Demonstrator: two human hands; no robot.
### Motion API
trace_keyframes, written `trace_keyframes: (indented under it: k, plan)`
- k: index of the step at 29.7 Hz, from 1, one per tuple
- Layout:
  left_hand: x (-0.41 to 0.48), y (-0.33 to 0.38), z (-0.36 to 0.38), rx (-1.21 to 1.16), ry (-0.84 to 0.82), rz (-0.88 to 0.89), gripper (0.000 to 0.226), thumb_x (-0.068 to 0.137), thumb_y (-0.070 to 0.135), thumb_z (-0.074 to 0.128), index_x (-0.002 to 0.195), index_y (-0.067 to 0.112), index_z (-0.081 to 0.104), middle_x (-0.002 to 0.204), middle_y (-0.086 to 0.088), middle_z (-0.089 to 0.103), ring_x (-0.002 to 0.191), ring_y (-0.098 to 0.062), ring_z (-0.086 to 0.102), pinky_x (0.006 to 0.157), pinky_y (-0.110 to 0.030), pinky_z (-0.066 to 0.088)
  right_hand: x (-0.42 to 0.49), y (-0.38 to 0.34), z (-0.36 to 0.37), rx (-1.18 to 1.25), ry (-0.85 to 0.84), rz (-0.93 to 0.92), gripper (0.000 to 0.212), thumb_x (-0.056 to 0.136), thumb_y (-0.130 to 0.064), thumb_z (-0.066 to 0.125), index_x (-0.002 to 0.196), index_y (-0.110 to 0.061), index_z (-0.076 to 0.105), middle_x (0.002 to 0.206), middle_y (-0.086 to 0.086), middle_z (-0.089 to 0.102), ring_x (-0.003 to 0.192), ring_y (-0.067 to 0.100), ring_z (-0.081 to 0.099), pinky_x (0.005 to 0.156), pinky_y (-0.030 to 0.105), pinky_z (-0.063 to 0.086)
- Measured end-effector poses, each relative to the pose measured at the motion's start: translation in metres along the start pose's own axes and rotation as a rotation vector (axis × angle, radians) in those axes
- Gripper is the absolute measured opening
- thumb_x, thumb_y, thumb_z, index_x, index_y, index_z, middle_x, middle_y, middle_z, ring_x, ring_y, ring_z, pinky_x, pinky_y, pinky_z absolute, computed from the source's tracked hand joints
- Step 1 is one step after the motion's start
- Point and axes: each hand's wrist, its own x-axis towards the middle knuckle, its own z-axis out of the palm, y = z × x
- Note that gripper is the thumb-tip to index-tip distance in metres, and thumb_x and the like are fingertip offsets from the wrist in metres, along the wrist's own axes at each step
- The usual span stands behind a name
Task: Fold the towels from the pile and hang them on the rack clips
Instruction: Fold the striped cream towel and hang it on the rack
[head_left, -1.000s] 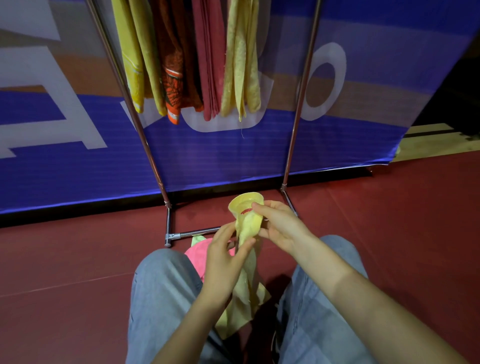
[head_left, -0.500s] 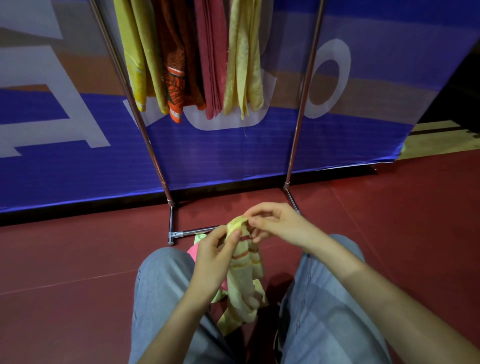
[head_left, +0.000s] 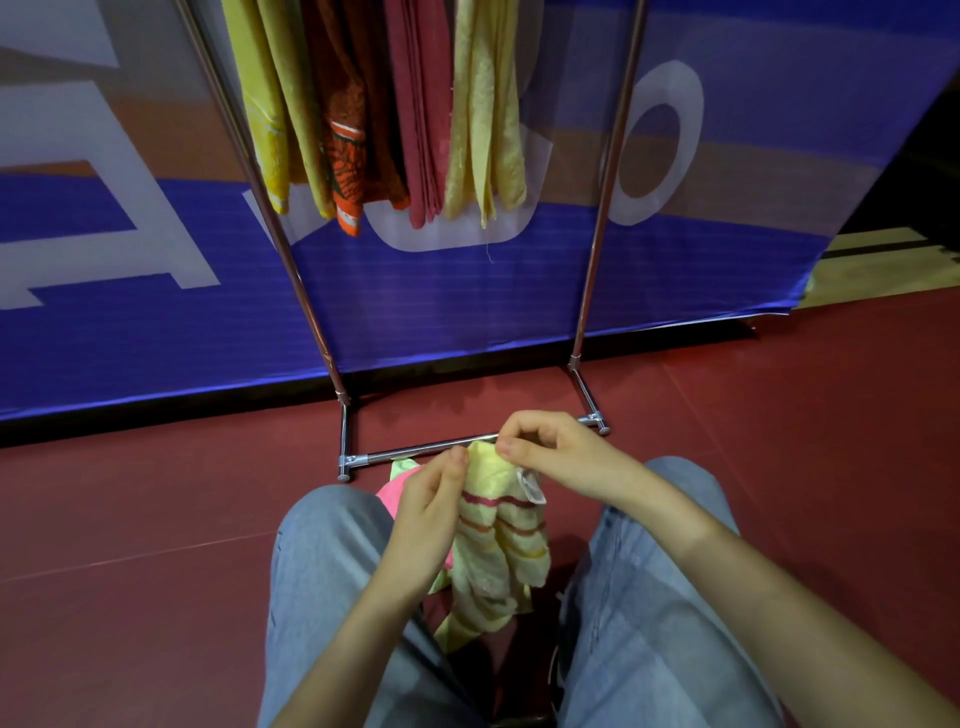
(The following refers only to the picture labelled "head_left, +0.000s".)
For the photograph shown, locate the yellow patterned towel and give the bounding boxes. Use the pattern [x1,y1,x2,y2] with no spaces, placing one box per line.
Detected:
[220,0,337,222]

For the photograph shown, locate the person's right shoe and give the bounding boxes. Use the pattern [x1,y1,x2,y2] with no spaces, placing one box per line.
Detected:
[547,639,576,719]

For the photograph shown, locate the light green towel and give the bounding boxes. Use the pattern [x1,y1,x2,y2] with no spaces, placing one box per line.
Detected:
[387,456,452,597]

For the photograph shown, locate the metal towel rack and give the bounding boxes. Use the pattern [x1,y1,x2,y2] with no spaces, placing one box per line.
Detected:
[172,0,651,484]

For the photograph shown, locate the person's left hand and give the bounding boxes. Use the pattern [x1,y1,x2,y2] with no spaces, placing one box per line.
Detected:
[373,445,472,603]

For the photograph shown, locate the person's right forearm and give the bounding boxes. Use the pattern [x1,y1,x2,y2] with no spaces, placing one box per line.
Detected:
[650,485,960,728]

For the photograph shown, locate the pink towel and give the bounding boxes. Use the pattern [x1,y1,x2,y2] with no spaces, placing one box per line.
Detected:
[374,464,456,573]
[383,0,456,231]

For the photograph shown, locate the pale yellow striped towel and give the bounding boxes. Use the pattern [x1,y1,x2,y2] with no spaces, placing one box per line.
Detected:
[432,439,553,656]

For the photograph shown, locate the person's left forearm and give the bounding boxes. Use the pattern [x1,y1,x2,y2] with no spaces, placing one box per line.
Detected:
[269,575,438,728]

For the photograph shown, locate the blue printed banner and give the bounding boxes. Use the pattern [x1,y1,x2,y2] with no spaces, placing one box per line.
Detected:
[0,0,960,421]

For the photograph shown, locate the person's right hand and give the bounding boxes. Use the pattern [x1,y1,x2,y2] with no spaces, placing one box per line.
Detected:
[494,409,680,528]

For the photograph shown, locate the orange brown patterned towel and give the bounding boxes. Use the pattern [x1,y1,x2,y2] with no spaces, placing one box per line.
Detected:
[302,0,412,238]

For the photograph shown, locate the person's grey trousers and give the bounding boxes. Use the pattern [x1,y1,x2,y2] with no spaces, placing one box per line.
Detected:
[257,455,786,728]

